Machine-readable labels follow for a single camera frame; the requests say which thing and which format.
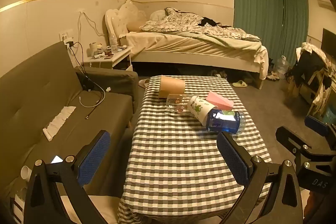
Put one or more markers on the white folded tissue pack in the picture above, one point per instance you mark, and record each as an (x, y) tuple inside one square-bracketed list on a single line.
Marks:
[(60, 120)]

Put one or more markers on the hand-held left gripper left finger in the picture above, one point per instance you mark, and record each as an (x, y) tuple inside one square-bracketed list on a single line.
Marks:
[(97, 151)]

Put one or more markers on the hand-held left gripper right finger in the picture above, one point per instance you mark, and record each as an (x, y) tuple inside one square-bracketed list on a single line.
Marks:
[(232, 158)]

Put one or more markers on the pink cup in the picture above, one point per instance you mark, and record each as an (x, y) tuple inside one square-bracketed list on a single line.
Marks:
[(220, 102)]

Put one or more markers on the grey sofa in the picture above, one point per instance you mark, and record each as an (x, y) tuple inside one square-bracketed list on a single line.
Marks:
[(36, 98)]

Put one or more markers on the black television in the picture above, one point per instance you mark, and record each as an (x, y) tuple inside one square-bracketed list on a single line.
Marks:
[(329, 41)]

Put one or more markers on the small white cup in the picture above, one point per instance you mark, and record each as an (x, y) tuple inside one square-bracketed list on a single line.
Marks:
[(26, 172)]

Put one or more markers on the black clothing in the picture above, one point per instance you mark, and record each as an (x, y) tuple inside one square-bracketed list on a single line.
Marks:
[(208, 22)]

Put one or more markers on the clear printed glass cup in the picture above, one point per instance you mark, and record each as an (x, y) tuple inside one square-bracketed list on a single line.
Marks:
[(176, 104)]

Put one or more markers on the blue water bottle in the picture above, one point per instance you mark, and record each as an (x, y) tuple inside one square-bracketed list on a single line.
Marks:
[(225, 123)]

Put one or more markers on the wall socket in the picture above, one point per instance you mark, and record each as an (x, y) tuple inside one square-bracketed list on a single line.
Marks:
[(65, 35)]

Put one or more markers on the clear plastic bottle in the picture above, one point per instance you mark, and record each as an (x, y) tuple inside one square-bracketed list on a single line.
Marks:
[(113, 41)]

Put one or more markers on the brown paper cup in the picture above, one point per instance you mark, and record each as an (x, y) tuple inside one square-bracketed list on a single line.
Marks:
[(172, 87)]

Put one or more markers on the pair of shoes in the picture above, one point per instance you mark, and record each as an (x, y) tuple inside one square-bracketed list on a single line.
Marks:
[(273, 76)]

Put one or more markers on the pink slipper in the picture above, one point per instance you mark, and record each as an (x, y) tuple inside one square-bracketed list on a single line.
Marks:
[(143, 83)]

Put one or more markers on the toilet paper roll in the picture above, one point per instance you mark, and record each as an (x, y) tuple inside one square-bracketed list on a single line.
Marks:
[(93, 48)]

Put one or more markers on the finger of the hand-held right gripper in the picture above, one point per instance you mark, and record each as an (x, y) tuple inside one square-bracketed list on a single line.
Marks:
[(291, 138), (316, 123)]

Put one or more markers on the green curtain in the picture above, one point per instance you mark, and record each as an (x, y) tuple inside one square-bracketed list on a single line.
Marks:
[(257, 1)]

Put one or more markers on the checkered tablecloth table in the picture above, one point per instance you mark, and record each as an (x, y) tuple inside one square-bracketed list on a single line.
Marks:
[(173, 163)]

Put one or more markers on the beige pillow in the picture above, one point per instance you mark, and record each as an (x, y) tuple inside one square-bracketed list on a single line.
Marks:
[(134, 26)]

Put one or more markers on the black power adapter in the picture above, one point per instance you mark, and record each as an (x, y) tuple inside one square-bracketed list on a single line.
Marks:
[(88, 84)]

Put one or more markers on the chair with clothes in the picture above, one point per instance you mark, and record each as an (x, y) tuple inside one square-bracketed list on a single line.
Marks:
[(308, 66)]

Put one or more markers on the floral blanket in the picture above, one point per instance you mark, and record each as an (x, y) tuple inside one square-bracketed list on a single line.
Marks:
[(181, 22)]

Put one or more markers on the black charger plug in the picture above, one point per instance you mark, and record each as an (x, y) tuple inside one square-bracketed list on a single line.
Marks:
[(69, 45)]

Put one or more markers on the white bed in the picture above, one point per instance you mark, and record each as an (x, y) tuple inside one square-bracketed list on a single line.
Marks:
[(189, 50)]

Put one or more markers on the large plastic water jug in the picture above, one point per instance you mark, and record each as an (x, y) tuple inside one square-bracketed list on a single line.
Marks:
[(283, 66)]

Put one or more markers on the white nightstand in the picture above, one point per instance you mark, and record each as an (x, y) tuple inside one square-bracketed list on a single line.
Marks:
[(115, 61)]

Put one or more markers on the white cup with green print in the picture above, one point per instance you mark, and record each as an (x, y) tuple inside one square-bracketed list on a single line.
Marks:
[(199, 108)]

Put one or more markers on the smartphone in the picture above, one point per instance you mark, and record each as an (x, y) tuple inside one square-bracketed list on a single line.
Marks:
[(56, 159)]

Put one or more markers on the person's right forearm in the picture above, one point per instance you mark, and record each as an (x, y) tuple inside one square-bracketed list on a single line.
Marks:
[(319, 207)]

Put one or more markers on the green slipper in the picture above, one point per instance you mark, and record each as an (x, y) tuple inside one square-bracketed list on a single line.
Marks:
[(239, 83)]

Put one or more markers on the striped cloth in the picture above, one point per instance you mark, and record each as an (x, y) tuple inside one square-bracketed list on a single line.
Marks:
[(18, 208)]

